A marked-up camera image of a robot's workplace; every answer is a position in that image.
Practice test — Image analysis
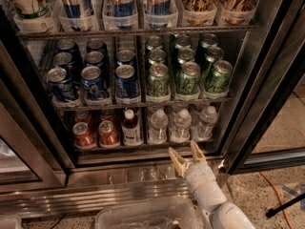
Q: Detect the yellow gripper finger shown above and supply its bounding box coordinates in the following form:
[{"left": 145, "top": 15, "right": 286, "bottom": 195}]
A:
[
  {"left": 190, "top": 140, "right": 207, "bottom": 163},
  {"left": 169, "top": 147, "right": 187, "bottom": 177}
]

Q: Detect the clear water bottle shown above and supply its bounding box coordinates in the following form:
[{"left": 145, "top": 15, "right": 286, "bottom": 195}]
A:
[
  {"left": 170, "top": 109, "right": 192, "bottom": 143},
  {"left": 191, "top": 106, "right": 218, "bottom": 141},
  {"left": 149, "top": 109, "right": 169, "bottom": 144}
]

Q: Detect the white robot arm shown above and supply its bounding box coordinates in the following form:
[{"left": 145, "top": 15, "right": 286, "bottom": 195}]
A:
[{"left": 169, "top": 140, "right": 255, "bottom": 229}]

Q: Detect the brown tea bottle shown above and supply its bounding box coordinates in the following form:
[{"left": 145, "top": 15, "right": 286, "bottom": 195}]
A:
[{"left": 121, "top": 109, "right": 142, "bottom": 146}]

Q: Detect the stainless steel fridge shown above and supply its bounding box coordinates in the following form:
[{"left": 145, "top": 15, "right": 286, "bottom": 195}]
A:
[{"left": 0, "top": 0, "right": 305, "bottom": 218}]

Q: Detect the white patterned can top shelf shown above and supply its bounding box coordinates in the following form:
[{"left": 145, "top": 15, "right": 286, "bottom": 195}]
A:
[{"left": 10, "top": 0, "right": 51, "bottom": 19}]

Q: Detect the clear plastic bin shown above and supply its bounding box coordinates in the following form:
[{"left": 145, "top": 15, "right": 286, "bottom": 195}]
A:
[{"left": 94, "top": 197, "right": 201, "bottom": 229}]

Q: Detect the green soda can front middle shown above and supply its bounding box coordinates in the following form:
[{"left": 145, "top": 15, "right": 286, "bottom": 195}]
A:
[{"left": 176, "top": 62, "right": 200, "bottom": 95}]

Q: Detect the green soda can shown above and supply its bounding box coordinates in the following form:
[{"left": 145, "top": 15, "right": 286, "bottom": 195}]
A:
[
  {"left": 176, "top": 62, "right": 200, "bottom": 95},
  {"left": 177, "top": 48, "right": 195, "bottom": 64},
  {"left": 145, "top": 35, "right": 164, "bottom": 52},
  {"left": 201, "top": 46, "right": 224, "bottom": 78},
  {"left": 205, "top": 60, "right": 233, "bottom": 94},
  {"left": 147, "top": 63, "right": 170, "bottom": 97},
  {"left": 196, "top": 33, "right": 218, "bottom": 55},
  {"left": 148, "top": 49, "right": 167, "bottom": 65},
  {"left": 173, "top": 34, "right": 192, "bottom": 50}
]

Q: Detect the green soda can front right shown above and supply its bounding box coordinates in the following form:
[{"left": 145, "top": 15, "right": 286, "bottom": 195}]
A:
[{"left": 205, "top": 60, "right": 233, "bottom": 94}]

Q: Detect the orange soda can front right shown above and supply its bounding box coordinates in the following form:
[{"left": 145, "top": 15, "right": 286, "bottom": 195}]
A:
[{"left": 98, "top": 120, "right": 120, "bottom": 148}]

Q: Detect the orange soda can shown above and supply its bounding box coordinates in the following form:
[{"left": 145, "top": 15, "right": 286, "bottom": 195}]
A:
[
  {"left": 74, "top": 110, "right": 92, "bottom": 125},
  {"left": 98, "top": 120, "right": 120, "bottom": 148},
  {"left": 100, "top": 109, "right": 115, "bottom": 122},
  {"left": 72, "top": 122, "right": 96, "bottom": 150}
]

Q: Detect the green soda can front left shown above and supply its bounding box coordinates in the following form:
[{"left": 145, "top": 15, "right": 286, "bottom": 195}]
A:
[{"left": 147, "top": 63, "right": 170, "bottom": 97}]

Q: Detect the orange soda can back right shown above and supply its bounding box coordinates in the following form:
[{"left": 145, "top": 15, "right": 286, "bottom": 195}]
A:
[{"left": 100, "top": 109, "right": 115, "bottom": 122}]

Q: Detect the black tripod leg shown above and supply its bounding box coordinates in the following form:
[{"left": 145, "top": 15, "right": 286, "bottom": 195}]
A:
[{"left": 266, "top": 193, "right": 305, "bottom": 219}]

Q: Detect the blue soda can front right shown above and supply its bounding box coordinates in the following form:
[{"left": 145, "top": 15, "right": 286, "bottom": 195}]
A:
[{"left": 115, "top": 65, "right": 139, "bottom": 99}]

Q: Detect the blue soda can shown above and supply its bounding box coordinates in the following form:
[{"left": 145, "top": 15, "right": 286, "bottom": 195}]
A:
[
  {"left": 115, "top": 65, "right": 139, "bottom": 99},
  {"left": 53, "top": 52, "right": 76, "bottom": 77},
  {"left": 86, "top": 39, "right": 108, "bottom": 55},
  {"left": 46, "top": 68, "right": 78, "bottom": 102},
  {"left": 115, "top": 50, "right": 136, "bottom": 66},
  {"left": 81, "top": 66, "right": 110, "bottom": 100},
  {"left": 84, "top": 51, "right": 107, "bottom": 69},
  {"left": 57, "top": 39, "right": 81, "bottom": 61}
]

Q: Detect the orange soda can front left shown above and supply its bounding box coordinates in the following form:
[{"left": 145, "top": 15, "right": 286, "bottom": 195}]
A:
[{"left": 72, "top": 122, "right": 96, "bottom": 150}]

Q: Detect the green soda can middle centre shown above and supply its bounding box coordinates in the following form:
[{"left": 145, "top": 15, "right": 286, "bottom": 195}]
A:
[{"left": 177, "top": 48, "right": 195, "bottom": 64}]

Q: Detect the green soda can middle right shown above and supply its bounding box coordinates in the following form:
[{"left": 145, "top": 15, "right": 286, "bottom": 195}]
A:
[{"left": 201, "top": 46, "right": 224, "bottom": 78}]

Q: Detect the green soda can middle left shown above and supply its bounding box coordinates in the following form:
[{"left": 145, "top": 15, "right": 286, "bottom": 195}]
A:
[{"left": 148, "top": 49, "right": 167, "bottom": 65}]

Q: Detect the orange soda can back left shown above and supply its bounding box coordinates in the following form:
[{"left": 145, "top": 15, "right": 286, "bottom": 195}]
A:
[{"left": 74, "top": 110, "right": 92, "bottom": 125}]

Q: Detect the green soda can back centre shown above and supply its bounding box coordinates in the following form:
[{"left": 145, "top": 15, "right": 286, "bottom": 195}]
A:
[{"left": 173, "top": 34, "right": 192, "bottom": 50}]

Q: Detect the green soda can back right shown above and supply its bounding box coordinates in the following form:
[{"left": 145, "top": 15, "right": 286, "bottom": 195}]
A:
[{"left": 196, "top": 33, "right": 218, "bottom": 55}]

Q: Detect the blue soda can middle right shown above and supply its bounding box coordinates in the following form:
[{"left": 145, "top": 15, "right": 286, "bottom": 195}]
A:
[{"left": 115, "top": 50, "right": 136, "bottom": 66}]

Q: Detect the green soda can back left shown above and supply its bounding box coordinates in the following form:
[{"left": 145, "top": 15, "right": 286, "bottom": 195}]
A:
[{"left": 145, "top": 35, "right": 164, "bottom": 52}]

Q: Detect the blue soda can front middle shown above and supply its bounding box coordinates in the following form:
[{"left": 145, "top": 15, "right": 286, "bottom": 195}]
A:
[{"left": 81, "top": 66, "right": 110, "bottom": 100}]

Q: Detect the blue soda can middle centre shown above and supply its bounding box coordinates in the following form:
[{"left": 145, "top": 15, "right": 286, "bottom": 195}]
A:
[{"left": 84, "top": 51, "right": 107, "bottom": 69}]

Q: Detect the blue soda can front left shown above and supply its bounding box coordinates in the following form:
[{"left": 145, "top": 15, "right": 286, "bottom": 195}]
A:
[{"left": 46, "top": 68, "right": 78, "bottom": 102}]

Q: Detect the blue soda can back centre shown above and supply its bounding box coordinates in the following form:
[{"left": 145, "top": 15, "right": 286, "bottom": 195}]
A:
[{"left": 86, "top": 39, "right": 108, "bottom": 55}]

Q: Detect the blue soda can middle left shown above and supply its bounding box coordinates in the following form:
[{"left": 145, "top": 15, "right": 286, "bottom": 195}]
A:
[{"left": 53, "top": 52, "right": 76, "bottom": 77}]

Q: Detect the blue soda can back left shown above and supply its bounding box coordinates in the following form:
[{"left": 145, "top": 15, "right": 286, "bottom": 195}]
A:
[{"left": 57, "top": 39, "right": 81, "bottom": 61}]

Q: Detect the orange cable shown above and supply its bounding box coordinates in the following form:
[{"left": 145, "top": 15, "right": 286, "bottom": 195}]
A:
[{"left": 259, "top": 171, "right": 294, "bottom": 229}]

